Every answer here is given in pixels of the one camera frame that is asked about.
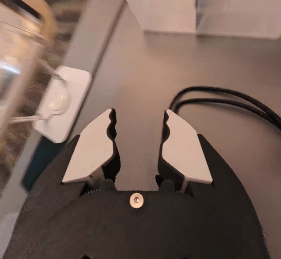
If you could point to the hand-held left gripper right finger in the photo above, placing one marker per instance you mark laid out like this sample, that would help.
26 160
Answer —
184 153

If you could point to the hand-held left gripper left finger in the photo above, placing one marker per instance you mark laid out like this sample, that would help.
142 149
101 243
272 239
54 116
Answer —
92 151

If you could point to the wooden framed instruction board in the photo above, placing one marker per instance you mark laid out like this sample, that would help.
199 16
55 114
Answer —
44 15

